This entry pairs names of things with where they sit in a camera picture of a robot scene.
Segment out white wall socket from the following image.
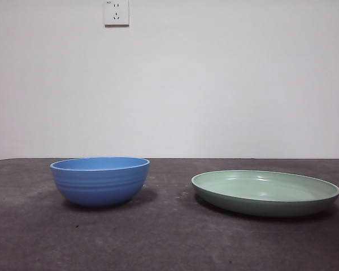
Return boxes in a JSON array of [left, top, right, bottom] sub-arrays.
[[103, 0, 130, 28]]

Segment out blue ribbed bowl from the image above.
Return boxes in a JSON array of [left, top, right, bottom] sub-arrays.
[[50, 156, 151, 209]]

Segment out green round plate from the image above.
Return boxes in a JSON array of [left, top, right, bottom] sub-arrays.
[[191, 169, 339, 217]]

